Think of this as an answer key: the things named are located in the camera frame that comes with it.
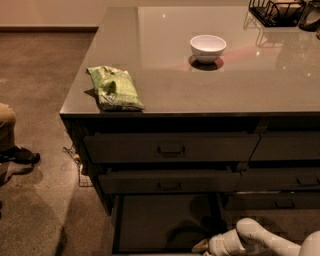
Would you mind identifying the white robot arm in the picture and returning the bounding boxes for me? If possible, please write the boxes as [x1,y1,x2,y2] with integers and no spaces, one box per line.
[192,218,320,256]

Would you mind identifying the white bowl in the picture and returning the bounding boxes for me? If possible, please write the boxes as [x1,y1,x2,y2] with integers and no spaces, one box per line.
[190,35,227,64]

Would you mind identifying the dark counter cabinet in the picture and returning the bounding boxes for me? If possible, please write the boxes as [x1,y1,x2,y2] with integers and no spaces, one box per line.
[61,2,320,240]

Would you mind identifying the person leg tan trousers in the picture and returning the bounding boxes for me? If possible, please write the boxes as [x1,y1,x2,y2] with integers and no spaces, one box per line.
[0,103,16,151]

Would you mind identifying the black wire basket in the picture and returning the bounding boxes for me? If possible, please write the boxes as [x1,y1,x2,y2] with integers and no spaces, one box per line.
[248,0,306,27]

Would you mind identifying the green chip bag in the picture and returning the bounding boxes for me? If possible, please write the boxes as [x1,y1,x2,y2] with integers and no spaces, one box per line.
[87,66,144,111]

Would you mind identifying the dark drawer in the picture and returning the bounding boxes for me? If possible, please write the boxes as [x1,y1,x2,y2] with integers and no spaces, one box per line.
[83,133,259,163]
[236,167,320,191]
[251,132,320,161]
[112,193,227,256]
[222,192,320,210]
[98,169,241,194]

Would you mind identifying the wire rack on floor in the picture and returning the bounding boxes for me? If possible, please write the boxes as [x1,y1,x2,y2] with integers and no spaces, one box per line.
[62,146,93,188]

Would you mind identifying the dark object at corner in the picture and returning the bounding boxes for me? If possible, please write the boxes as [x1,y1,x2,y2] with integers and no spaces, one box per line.
[298,0,320,32]

